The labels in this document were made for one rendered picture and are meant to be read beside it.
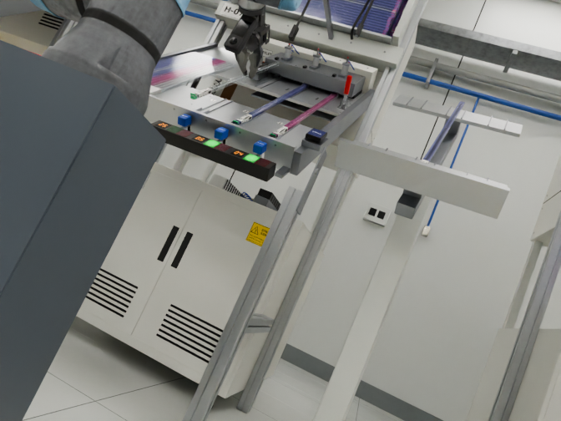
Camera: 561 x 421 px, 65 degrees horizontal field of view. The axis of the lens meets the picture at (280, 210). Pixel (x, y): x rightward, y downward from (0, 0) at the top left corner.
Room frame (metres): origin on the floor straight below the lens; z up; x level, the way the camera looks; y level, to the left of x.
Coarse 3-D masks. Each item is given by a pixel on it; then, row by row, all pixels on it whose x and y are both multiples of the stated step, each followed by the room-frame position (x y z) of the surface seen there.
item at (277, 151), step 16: (160, 112) 1.16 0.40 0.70; (176, 112) 1.13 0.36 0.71; (192, 112) 1.11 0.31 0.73; (192, 128) 1.14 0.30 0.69; (208, 128) 1.11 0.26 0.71; (240, 128) 1.07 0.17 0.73; (240, 144) 1.09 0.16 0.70; (272, 144) 1.05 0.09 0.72; (288, 144) 1.03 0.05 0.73; (272, 160) 1.07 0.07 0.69; (288, 160) 1.05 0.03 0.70
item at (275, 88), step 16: (224, 48) 1.71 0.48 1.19; (256, 80) 1.45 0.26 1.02; (272, 80) 1.47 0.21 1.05; (288, 80) 1.50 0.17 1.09; (256, 96) 1.45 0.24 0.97; (272, 96) 1.47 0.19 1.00; (304, 96) 1.39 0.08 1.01; (320, 96) 1.41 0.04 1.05; (320, 112) 1.41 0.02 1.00; (336, 112) 1.32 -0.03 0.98
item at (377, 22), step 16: (304, 0) 1.57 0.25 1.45; (320, 0) 1.55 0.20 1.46; (336, 0) 1.54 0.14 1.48; (352, 0) 1.52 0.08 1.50; (384, 0) 1.49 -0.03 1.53; (400, 0) 1.47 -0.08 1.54; (320, 16) 1.55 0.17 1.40; (336, 16) 1.53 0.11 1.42; (352, 16) 1.51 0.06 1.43; (368, 16) 1.50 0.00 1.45; (384, 16) 1.48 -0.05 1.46; (400, 16) 1.58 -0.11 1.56; (384, 32) 1.48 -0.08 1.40
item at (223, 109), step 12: (168, 96) 1.22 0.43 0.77; (180, 96) 1.23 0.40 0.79; (204, 96) 1.26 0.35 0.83; (216, 96) 1.27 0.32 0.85; (192, 108) 1.18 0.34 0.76; (204, 108) 1.18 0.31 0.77; (216, 108) 1.19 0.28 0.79; (228, 108) 1.21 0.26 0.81; (240, 108) 1.23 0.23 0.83; (228, 120) 1.14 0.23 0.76; (252, 120) 1.17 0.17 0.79; (264, 120) 1.18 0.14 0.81; (276, 120) 1.19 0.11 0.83; (288, 120) 1.21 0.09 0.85; (264, 132) 1.12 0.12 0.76; (288, 132) 1.14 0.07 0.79; (300, 132) 1.15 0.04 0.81; (300, 144) 1.09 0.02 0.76
